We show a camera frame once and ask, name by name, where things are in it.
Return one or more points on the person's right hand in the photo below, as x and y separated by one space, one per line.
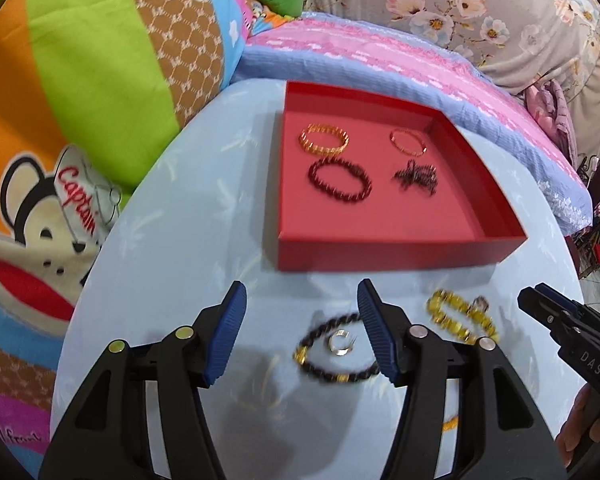
576 432

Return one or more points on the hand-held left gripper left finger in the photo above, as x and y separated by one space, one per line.
224 336

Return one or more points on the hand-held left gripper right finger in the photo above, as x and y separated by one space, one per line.
377 336

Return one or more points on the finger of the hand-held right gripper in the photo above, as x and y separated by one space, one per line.
542 305

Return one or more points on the grey floral bedsheet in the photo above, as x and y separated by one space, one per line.
480 10

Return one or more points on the colourful cartoon printed blanket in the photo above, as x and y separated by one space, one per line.
90 85

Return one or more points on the red shallow box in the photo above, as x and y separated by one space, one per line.
405 220

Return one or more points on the purple cloth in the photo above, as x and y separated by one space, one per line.
550 115

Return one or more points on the pink and blue quilt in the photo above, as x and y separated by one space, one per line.
380 55

